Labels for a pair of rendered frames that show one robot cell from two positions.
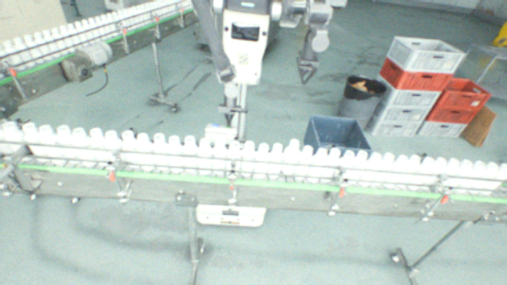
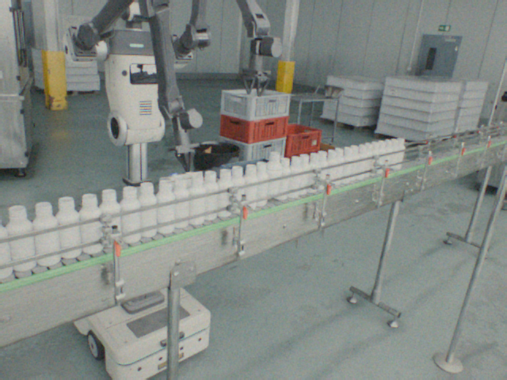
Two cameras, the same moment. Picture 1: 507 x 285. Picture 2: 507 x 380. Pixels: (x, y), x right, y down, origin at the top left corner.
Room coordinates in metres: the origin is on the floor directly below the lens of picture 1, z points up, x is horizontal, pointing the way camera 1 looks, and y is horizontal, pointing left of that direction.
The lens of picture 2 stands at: (-0.36, 0.84, 1.60)
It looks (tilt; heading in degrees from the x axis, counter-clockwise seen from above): 20 degrees down; 323
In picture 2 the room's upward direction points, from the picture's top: 5 degrees clockwise
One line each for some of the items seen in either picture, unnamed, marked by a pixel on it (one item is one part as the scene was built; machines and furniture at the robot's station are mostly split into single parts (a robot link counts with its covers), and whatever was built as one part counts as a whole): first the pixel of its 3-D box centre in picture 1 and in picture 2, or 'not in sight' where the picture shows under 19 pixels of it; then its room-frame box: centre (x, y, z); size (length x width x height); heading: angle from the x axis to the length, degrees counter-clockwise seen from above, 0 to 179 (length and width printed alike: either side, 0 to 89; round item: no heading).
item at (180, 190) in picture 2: (191, 153); (180, 202); (0.75, 0.28, 1.08); 0.06 x 0.06 x 0.17
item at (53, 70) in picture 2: not in sight; (54, 80); (8.53, -0.82, 0.55); 0.40 x 0.40 x 1.10; 7
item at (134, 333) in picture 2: (234, 178); (139, 303); (1.41, 0.17, 0.24); 0.68 x 0.53 x 0.41; 6
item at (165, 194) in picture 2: (176, 153); (165, 207); (0.74, 0.34, 1.08); 0.06 x 0.06 x 0.17
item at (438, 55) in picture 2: not in sight; (432, 77); (5.90, -9.53, 1.05); 1.00 x 0.10 x 2.10; 7
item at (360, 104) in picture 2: not in sight; (359, 102); (5.52, -6.30, 0.50); 1.23 x 1.05 x 1.00; 95
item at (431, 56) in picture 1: (423, 55); (256, 103); (2.93, -1.61, 1.00); 0.61 x 0.41 x 0.22; 104
